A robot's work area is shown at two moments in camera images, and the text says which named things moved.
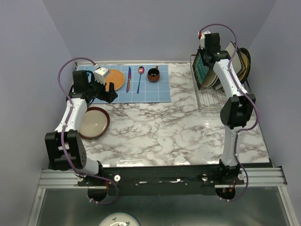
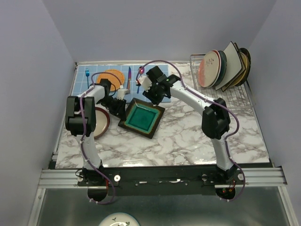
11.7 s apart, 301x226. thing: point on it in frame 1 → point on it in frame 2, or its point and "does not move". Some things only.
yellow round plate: x=241 y=76 does not move
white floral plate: x=119 y=219 does not move
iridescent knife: x=128 y=84 does not move
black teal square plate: x=200 y=68 → x=142 y=118
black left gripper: x=107 y=96 → x=122 y=108
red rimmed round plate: x=95 y=123 does not move
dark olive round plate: x=247 y=52 does not move
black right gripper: x=201 y=51 → x=155 y=101
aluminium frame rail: x=256 y=177 does not move
